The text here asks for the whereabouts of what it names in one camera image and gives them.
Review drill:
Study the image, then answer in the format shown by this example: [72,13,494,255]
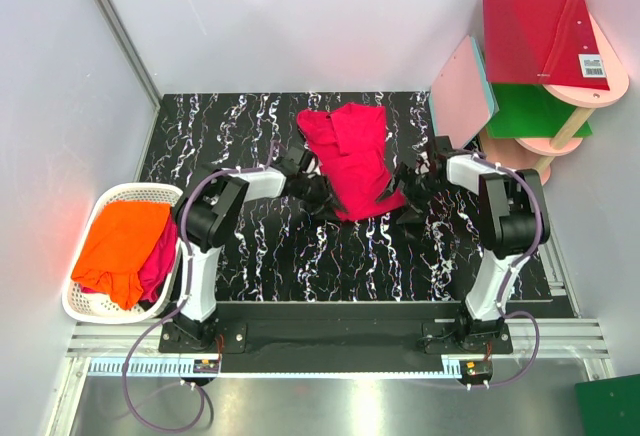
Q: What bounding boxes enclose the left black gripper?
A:
[294,173,347,221]

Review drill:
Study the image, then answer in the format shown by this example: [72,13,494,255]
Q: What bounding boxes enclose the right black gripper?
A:
[376,162,453,225]

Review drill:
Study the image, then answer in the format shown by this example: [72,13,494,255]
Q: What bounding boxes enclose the crimson red t shirt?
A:
[297,103,405,222]

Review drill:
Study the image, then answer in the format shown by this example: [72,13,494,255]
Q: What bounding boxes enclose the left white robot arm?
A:
[163,145,346,352]

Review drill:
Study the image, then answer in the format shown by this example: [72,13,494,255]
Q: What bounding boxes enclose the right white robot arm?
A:
[376,136,551,353]

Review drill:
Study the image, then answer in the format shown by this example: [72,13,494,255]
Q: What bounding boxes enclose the pink board teal edge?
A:
[429,36,498,149]

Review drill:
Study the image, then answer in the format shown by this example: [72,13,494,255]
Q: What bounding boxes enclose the pink wooden tiered shelf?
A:
[479,0,630,181]

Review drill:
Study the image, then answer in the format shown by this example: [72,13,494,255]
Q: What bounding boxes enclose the green acrylic sheet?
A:
[486,84,577,139]

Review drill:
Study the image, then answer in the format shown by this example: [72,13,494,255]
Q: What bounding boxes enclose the magenta t shirt in basket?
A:
[80,220,177,303]

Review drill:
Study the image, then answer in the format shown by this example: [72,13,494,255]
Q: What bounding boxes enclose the red acrylic sheet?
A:
[482,0,609,90]

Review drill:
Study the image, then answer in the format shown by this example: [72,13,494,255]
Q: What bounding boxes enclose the orange t shirt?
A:
[71,201,171,310]

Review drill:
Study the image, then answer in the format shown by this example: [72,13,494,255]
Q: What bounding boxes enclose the white plastic laundry basket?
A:
[61,183,182,325]

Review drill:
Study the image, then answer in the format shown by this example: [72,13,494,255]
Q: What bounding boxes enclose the dark green board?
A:
[575,374,640,436]

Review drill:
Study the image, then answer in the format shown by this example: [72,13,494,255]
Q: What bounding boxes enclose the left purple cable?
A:
[119,140,286,431]

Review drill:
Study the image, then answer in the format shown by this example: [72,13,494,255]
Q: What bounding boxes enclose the purple cable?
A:
[119,140,286,431]
[469,151,542,390]

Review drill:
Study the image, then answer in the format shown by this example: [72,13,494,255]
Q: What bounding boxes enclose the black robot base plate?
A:
[159,301,532,377]

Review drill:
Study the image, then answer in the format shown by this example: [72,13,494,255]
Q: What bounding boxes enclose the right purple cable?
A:
[469,151,542,390]

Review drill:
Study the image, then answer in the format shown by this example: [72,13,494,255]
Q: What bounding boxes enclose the aluminium frame rail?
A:
[94,0,162,107]

